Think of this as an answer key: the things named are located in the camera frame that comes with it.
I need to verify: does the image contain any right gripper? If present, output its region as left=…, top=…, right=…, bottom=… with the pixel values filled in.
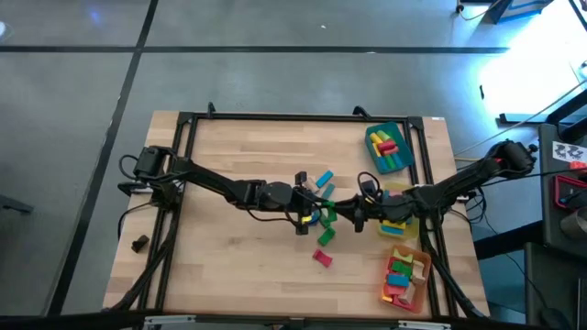
left=329, top=180, right=415, bottom=234

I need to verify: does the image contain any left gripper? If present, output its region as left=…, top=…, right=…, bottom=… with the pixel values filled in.
left=263, top=170, right=328, bottom=237

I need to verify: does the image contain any green rectangular block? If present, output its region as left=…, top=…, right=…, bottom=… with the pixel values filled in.
left=319, top=201, right=339, bottom=229

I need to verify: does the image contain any small green block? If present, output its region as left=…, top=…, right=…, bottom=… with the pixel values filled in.
left=317, top=227, right=337, bottom=247

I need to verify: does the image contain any red arch block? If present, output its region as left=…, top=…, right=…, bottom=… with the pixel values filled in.
left=312, top=248, right=334, bottom=269
left=383, top=258, right=404, bottom=298

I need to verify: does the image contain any yellow translucent plastic bin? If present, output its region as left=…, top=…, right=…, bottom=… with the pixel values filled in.
left=376, top=181, right=421, bottom=240

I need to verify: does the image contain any teal plastic bin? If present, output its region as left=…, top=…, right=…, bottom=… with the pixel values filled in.
left=364, top=121, right=416, bottom=176

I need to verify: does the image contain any orange translucent plastic bin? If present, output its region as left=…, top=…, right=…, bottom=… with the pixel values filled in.
left=379, top=244, right=433, bottom=315

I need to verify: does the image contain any black stand bar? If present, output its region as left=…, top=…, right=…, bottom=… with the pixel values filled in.
left=498, top=89, right=587, bottom=143

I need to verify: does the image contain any black side table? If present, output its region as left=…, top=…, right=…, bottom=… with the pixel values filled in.
left=538, top=122, right=587, bottom=251

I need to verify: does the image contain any black office desk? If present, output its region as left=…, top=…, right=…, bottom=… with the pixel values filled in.
left=525, top=241, right=587, bottom=330

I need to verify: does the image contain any red black case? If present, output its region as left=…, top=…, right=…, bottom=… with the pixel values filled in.
left=552, top=173, right=587, bottom=211

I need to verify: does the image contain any printed paper sheet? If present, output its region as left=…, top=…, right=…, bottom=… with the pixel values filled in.
left=552, top=140, right=587, bottom=163

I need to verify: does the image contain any grey metal cup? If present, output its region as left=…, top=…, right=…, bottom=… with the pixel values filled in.
left=559, top=208, right=587, bottom=240

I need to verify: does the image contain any black computer mouse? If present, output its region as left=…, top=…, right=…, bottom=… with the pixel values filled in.
left=539, top=307, right=572, bottom=330

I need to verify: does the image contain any blue white equipment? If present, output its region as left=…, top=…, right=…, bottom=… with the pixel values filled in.
left=481, top=0, right=556, bottom=25

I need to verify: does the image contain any black beam with silver brackets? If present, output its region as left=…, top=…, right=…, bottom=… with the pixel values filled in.
left=0, top=310, right=587, bottom=330

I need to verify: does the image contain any dark grey floor object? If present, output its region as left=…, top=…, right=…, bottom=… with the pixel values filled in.
left=0, top=194, right=34, bottom=215

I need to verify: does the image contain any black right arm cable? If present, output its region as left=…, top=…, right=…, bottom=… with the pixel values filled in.
left=356, top=170, right=382, bottom=204

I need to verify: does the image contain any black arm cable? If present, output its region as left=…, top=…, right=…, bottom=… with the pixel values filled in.
left=356, top=170, right=382, bottom=204
left=246, top=208, right=299, bottom=226

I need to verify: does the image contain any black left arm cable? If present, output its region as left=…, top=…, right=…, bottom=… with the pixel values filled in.
left=246, top=208, right=299, bottom=226

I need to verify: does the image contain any black power cable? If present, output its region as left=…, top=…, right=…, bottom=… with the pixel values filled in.
left=117, top=201, right=157, bottom=242

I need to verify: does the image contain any thin black cable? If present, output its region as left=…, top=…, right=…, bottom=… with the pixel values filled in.
left=481, top=168, right=587, bottom=188

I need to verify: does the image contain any white cable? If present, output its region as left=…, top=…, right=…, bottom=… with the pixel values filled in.
left=453, top=80, right=587, bottom=158

